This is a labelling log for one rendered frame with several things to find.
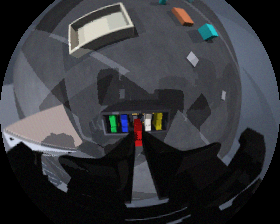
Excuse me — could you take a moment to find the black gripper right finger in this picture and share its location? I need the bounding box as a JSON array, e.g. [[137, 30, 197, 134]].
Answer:
[[141, 131, 221, 199]]

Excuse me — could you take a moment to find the orange block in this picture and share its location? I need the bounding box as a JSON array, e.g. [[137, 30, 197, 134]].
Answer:
[[171, 7, 194, 26]]

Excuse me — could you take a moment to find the white fuse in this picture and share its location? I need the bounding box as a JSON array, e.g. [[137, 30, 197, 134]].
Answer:
[[144, 113, 151, 131]]

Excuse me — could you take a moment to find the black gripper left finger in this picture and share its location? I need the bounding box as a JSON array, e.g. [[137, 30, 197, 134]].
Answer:
[[59, 131, 135, 204]]

